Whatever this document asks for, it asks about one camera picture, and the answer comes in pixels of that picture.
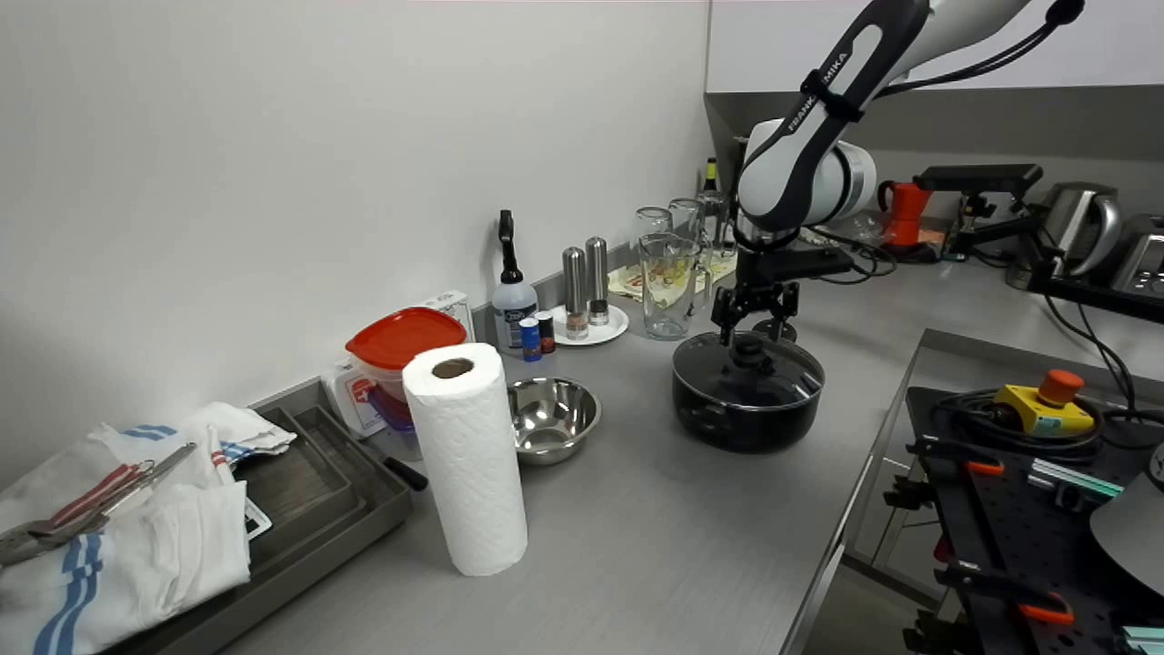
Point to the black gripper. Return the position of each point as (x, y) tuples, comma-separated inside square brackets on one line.
[(764, 288)]

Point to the glass lid with black knob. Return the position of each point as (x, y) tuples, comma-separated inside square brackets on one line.
[(747, 367)]

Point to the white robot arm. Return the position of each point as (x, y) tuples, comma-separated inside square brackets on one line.
[(793, 166)]

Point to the black pot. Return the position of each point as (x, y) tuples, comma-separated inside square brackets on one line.
[(747, 428)]

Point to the plastic container with red lid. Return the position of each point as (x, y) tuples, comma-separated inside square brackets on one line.
[(393, 345)]

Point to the white plate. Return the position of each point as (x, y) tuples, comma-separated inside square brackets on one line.
[(604, 327)]

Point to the steel pepper shaker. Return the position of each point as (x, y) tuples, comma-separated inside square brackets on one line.
[(597, 277)]

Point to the red mug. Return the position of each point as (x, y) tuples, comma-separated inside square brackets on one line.
[(903, 214)]

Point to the steel salt shaker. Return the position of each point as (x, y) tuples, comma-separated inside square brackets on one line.
[(572, 288)]

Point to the small blue bottle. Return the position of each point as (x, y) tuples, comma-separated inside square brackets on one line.
[(530, 338)]

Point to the small steel bowl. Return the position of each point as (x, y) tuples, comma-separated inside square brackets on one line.
[(553, 423)]

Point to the soap bottle with black pump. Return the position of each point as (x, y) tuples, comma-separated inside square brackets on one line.
[(513, 295)]

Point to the black countertop appliance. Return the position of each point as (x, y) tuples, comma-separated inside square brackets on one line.
[(977, 201)]

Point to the orange clamp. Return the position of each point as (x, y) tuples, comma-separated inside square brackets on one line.
[(1048, 614), (983, 465)]

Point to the yellow emergency stop button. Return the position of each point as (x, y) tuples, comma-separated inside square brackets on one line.
[(1040, 411)]

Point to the white paper towel roll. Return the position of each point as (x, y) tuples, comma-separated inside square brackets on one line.
[(466, 465)]

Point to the steel kettle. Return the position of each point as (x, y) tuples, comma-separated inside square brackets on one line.
[(1079, 221)]

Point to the black equipment cart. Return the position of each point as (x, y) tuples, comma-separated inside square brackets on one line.
[(1032, 548)]

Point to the teal and white strip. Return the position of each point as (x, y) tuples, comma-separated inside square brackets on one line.
[(1079, 479)]

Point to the steel toaster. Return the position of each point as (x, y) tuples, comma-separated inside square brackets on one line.
[(1142, 255)]

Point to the grey round disc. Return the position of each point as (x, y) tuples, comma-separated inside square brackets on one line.
[(1134, 531)]

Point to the grey metal tray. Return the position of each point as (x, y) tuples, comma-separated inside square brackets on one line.
[(314, 493)]

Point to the white cloth with blue stripes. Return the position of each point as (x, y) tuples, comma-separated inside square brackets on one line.
[(148, 548)]

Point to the metal tongs with red grips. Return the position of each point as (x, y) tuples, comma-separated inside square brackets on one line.
[(92, 500)]

